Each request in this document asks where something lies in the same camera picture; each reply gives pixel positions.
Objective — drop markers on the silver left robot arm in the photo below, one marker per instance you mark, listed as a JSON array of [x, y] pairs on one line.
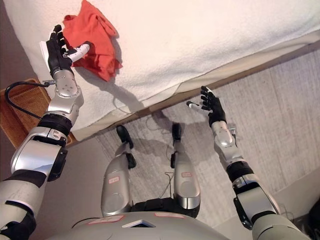
[[35, 155]]

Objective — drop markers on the silver right robot leg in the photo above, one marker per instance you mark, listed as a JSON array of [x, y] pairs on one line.
[[186, 185]]

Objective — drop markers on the silver robot torso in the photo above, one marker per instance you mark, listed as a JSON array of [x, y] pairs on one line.
[[137, 230]]

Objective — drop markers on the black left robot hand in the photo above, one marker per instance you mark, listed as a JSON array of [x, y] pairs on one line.
[[56, 55]]

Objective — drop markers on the red cloth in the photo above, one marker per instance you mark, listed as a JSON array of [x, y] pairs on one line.
[[97, 32]]

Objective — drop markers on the silver robot leg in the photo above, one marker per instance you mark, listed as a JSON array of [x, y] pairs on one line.
[[116, 185], [186, 185]]

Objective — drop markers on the grey floor rug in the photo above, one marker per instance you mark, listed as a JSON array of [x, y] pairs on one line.
[[275, 112]]

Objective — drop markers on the brown wicker basket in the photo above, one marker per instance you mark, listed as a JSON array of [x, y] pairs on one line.
[[25, 100]]

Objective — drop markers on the white textured bed blanket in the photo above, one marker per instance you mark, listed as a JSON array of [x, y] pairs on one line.
[[200, 37]]

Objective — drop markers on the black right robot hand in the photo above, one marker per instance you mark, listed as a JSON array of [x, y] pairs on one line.
[[216, 110]]

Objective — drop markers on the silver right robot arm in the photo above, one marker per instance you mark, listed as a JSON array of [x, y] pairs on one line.
[[255, 197]]

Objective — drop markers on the silver left robot leg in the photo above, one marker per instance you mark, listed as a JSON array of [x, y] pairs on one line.
[[116, 185]]

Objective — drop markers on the bed with beige base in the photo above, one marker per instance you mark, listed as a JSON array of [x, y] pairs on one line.
[[250, 72]]

